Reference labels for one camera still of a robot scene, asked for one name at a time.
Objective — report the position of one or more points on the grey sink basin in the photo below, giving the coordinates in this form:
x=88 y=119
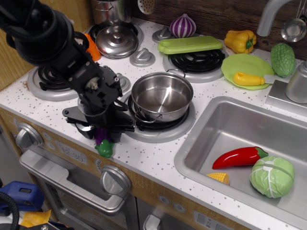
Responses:
x=227 y=124

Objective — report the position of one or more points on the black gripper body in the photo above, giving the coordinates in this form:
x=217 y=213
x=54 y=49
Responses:
x=111 y=118

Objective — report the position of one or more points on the purple toy eggplant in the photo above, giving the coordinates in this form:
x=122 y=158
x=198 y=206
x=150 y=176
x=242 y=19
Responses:
x=104 y=144

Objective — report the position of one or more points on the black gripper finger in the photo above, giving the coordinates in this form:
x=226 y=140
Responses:
x=86 y=131
x=115 y=136

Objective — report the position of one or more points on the grey stove knob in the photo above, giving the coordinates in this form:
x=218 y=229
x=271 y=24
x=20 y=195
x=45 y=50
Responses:
x=162 y=34
x=142 y=58
x=124 y=82

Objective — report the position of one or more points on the grey oven dial right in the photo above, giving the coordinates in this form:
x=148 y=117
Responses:
x=114 y=181

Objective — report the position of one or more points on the grey stove knob back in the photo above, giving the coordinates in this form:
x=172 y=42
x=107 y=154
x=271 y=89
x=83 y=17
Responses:
x=162 y=34

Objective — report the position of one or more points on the grey oven dial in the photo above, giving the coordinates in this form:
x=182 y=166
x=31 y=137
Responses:
x=114 y=181
x=27 y=136

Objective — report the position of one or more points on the green toy bitter gourd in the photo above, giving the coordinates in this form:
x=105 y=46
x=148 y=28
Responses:
x=283 y=60

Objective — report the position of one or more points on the tall steel stock pot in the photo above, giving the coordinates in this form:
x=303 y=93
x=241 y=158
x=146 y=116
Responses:
x=111 y=12

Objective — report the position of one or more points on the hanging steel skimmer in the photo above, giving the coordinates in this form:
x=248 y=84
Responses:
x=147 y=6

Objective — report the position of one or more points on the hanging steel ladle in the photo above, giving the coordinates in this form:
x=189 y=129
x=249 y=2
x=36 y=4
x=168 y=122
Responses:
x=295 y=29

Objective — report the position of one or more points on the yellow handled toy knife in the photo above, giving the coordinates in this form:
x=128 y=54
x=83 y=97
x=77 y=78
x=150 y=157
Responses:
x=245 y=79

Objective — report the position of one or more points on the front right stove burner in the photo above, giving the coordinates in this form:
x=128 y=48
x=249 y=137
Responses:
x=163 y=132

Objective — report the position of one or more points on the steel pot lid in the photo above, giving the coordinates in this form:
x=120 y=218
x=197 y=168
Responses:
x=116 y=42

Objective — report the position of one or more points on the orange toy carrot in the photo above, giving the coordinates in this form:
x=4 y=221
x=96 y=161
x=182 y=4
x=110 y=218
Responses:
x=92 y=49

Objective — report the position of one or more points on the green plastic plate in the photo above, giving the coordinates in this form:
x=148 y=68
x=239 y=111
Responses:
x=246 y=63

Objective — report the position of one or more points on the green plastic cutting board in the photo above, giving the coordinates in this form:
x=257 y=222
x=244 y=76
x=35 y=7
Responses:
x=189 y=44

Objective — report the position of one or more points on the grey oven dial left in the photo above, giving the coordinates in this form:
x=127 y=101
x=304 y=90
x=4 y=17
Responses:
x=27 y=136

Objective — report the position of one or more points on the grey toy faucet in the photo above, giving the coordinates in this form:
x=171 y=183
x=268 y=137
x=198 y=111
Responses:
x=289 y=89

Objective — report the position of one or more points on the grey oven door handle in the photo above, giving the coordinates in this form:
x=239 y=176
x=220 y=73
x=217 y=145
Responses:
x=57 y=177

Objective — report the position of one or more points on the purple striped toy onion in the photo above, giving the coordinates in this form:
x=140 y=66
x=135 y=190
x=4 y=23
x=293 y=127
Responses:
x=183 y=27

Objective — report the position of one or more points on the yellow toy bell pepper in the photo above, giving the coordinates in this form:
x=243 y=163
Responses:
x=240 y=41

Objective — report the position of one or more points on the green toy cabbage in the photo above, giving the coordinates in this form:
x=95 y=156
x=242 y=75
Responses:
x=273 y=176

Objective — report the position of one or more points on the blue plastic device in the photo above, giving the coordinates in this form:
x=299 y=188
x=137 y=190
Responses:
x=28 y=197

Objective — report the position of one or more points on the oven clock display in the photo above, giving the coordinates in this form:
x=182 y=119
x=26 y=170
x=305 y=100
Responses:
x=72 y=153

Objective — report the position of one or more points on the yellow toy corn piece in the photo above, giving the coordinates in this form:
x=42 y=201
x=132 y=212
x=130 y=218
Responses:
x=220 y=176

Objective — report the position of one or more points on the red toy chili pepper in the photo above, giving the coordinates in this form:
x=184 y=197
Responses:
x=239 y=157

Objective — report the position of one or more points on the yellow cloth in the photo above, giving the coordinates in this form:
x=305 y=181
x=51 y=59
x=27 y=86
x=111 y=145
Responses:
x=35 y=218

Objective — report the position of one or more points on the back right stove burner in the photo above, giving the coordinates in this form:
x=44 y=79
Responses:
x=197 y=67

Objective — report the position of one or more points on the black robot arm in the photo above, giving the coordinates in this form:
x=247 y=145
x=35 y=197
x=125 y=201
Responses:
x=45 y=38

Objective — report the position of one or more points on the grey stove knob middle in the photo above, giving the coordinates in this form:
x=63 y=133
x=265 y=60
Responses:
x=142 y=58

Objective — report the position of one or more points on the grey stove knob centre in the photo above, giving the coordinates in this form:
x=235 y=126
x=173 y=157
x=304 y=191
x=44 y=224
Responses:
x=124 y=82

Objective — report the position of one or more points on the steel pot with handles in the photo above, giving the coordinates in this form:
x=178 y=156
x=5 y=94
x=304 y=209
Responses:
x=162 y=96

